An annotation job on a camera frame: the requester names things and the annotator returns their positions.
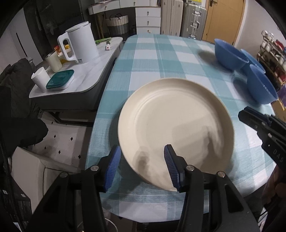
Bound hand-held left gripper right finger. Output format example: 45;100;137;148
164;144;261;232

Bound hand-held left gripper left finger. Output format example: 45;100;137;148
27;145;122;232

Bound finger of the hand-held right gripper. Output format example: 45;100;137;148
238;107;272;143

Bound blue bowl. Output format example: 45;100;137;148
247;64;278;104
214;38;249;71
240;49;266;74

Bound cream round plate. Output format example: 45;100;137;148
118;78;235;192

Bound person's right hand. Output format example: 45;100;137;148
262;166;286;215

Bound beige rug black diamonds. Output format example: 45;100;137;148
33;110;99;172

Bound metal shoe rack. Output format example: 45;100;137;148
257;30;286;90

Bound row of assorted shoes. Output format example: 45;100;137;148
260;30;286;88

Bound white storage box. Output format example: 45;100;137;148
11;147;85;215

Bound grey side table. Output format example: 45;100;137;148
29;37;124;125

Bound teal lidded container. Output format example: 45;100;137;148
46;70;75;90

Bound wooden door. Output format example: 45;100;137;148
201;0;246;46

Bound black printed box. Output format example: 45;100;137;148
0;178;32;232

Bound black jacket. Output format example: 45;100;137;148
0;58;48;154

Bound white cup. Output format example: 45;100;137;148
31;67;51;92

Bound silver suitcase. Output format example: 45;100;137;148
180;0;207;41

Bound beige mug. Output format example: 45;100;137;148
45;51;62;72

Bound white electric kettle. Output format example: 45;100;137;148
57;21;100;64

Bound orange yellow snack packet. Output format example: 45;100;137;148
54;44;73;59

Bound beige suitcase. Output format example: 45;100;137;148
160;0;184;36

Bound woven basket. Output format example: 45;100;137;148
106;13;129;35

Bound white dressing table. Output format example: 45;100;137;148
88;0;161;35

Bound dark grey refrigerator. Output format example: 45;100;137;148
37;0;99;45

